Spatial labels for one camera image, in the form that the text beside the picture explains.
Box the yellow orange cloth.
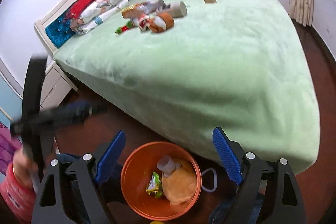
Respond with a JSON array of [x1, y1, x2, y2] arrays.
[[161, 159, 198, 206]]

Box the white blue folded quilt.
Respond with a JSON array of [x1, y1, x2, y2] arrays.
[[72, 0, 129, 35]]

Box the light blue plastic cup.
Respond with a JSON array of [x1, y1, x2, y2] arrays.
[[157, 155, 181, 177]]

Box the beige paper cup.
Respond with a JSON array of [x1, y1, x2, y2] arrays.
[[166, 1, 187, 18]]

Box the red folded blanket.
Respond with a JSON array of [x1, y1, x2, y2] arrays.
[[67, 0, 95, 19]]

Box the orange white knit sock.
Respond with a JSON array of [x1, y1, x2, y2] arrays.
[[149, 12, 174, 33]]

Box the red green candy wrapper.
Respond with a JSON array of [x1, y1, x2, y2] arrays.
[[115, 20, 134, 35]]

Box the red white paper cup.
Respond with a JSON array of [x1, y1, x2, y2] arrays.
[[131, 14, 150, 32]]

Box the silver crumpled wrapper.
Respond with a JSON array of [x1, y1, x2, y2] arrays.
[[143, 0, 167, 15]]

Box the brown yellow snack bag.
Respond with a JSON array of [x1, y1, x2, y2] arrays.
[[121, 3, 146, 19]]

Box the white bed headboard blue padding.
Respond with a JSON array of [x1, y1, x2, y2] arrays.
[[34, 0, 78, 56]]

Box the green yellow snack wrapper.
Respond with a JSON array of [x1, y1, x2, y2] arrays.
[[146, 172, 163, 198]]

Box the left hand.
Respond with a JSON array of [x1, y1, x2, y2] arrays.
[[13, 147, 38, 189]]

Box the white nightstand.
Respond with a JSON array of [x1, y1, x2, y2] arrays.
[[40, 61, 78, 110]]

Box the green bed blanket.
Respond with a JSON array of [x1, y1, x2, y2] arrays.
[[54, 0, 320, 174]]

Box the orange plastic trash bucket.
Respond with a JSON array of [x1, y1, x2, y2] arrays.
[[121, 141, 202, 222]]

